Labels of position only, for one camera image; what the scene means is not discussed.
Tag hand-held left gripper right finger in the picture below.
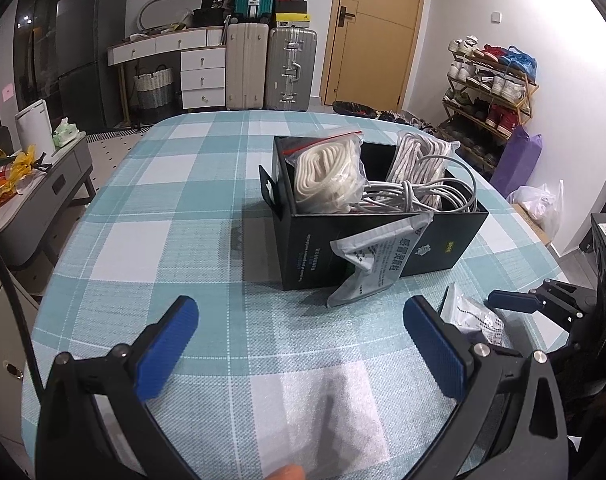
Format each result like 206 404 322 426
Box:
403 296 568 480

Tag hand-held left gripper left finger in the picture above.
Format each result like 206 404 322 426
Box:
36 296 200 480

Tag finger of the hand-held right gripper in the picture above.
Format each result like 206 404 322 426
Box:
488 279 596 333

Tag red and white packet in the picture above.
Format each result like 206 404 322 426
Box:
440 282 508 348

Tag silver medicine packet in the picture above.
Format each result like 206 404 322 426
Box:
325 211 435 309

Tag black cardboard box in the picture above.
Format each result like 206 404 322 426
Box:
259 132 490 291

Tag white cable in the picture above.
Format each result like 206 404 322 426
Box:
350 155 480 216

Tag bagged white rope bundle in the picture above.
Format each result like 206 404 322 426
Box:
385 130 461 211

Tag bagged cream strap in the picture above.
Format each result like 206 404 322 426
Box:
282 130 369 215

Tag person's left hand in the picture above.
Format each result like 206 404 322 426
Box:
263 464 306 480

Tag white plastic bag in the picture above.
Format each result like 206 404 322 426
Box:
508 180 564 233

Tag purple bag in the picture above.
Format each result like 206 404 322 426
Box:
490 125 544 198

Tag wooden shoe rack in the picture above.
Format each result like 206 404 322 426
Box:
440 35 538 176

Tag white cabinet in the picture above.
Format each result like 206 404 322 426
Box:
0 250 41 461

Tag blue bag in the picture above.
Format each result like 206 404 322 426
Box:
503 46 538 78

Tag rows of sneakers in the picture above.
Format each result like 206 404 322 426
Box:
443 35 531 168

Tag grey coffee table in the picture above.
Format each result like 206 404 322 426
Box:
0 132 96 268

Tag yellow snack bags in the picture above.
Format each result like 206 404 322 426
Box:
0 145 51 213

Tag green tissue pack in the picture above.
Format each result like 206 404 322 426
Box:
52 117 80 147

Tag pile of dark shoes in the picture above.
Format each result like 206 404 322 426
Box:
332 100 441 133

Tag white appliance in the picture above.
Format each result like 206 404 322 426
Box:
14 100 55 158

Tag woven basket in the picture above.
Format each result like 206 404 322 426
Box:
134 65 176 111

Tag white desk with drawers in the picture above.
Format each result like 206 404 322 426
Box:
106 25 229 111

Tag wooden door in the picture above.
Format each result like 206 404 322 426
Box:
319 0 430 111

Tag beige suitcase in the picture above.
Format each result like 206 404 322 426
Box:
224 15 270 111

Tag grey refrigerator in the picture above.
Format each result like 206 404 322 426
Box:
56 0 129 133

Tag silver suitcase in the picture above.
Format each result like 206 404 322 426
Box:
264 26 318 112

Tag dark glass cabinet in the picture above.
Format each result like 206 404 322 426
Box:
10 0 74 121

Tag black cable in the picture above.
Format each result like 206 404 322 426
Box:
0 230 46 396

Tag oval white frame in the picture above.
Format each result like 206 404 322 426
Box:
137 0 204 31

